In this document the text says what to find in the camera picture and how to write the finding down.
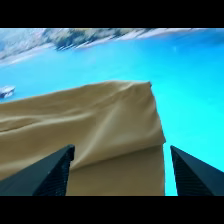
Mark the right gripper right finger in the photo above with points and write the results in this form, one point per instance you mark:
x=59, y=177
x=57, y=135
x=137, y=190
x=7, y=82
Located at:
x=196, y=178

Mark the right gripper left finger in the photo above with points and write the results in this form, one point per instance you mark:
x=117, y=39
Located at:
x=43, y=176

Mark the brown pants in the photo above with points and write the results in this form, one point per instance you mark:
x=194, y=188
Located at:
x=93, y=123

